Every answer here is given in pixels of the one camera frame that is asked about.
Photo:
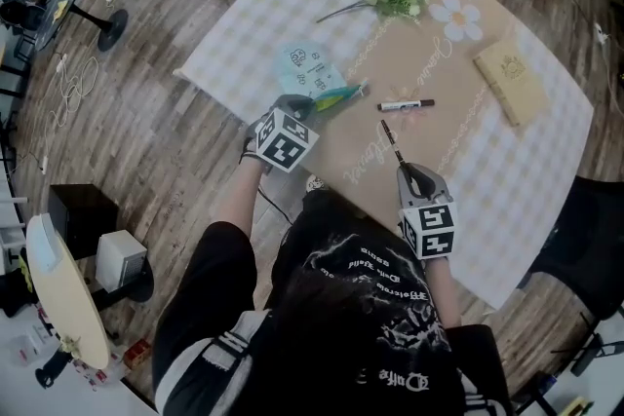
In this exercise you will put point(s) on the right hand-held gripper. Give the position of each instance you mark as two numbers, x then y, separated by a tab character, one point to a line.
431	229

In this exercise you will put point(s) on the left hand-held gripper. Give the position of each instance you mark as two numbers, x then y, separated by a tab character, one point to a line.
285	141

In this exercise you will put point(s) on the light blue pencil pouch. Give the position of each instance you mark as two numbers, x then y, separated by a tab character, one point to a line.
307	68

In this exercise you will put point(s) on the thin black pen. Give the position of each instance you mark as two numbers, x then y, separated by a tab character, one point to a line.
391	142

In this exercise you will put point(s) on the thick white marker pen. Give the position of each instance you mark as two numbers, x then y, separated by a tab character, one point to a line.
404	104

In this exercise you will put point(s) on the person's right forearm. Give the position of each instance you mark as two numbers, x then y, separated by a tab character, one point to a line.
441	292

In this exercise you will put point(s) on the person's left forearm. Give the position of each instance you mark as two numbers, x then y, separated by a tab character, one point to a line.
239	200

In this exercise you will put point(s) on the person's white shoe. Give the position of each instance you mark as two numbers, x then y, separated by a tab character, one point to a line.
316	183

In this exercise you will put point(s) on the table with checkered cloth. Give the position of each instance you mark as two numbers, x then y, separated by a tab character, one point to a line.
512	170

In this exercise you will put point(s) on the person's black printed shirt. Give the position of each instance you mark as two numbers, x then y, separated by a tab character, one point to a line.
341	248

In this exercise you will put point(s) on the beige hardcover book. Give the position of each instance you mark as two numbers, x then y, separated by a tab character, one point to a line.
512	80

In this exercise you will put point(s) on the black headrest office chair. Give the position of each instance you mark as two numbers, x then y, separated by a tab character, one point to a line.
585	238

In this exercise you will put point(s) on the black tripod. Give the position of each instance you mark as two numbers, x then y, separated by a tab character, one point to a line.
590	346

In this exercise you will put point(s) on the white perforated box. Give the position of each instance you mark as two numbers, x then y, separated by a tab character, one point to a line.
119	258

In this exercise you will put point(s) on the black cabinet box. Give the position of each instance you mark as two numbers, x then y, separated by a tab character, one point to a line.
80	214

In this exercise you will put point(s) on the black round stool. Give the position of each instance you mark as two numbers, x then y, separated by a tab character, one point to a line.
141	292

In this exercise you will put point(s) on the round black bar table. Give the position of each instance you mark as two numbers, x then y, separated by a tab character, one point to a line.
63	0

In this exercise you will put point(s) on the yellow box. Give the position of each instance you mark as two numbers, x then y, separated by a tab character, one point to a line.
575	406

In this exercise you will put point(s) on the white flat box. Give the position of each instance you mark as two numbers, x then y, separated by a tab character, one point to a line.
46	243

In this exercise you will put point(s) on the red box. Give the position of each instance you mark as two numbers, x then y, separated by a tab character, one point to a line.
137	352

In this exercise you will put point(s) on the round wooden table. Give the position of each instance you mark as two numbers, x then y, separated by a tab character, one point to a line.
68	307

